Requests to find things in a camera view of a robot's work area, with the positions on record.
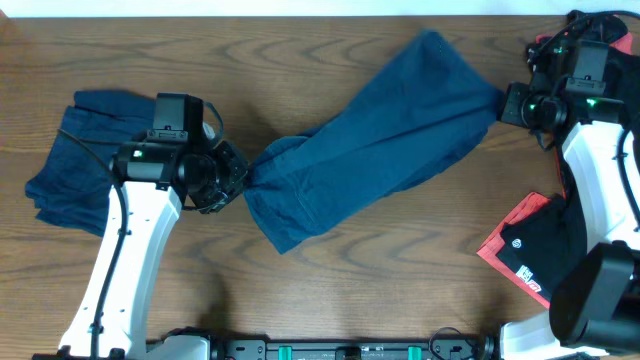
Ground dark blue denim shorts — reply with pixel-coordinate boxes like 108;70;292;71
244;30;504;254

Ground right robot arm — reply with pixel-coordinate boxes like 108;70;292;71
499;33;639;359

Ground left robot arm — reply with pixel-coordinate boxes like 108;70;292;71
53;93;248;360

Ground black patterned garment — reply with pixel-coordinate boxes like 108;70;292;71
524;10;639;71

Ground folded dark blue garment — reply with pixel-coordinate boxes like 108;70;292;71
25;90;155;237

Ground black red-trimmed shorts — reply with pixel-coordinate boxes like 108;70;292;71
475;32;640;310

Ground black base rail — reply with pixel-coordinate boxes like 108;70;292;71
159;326;501;360

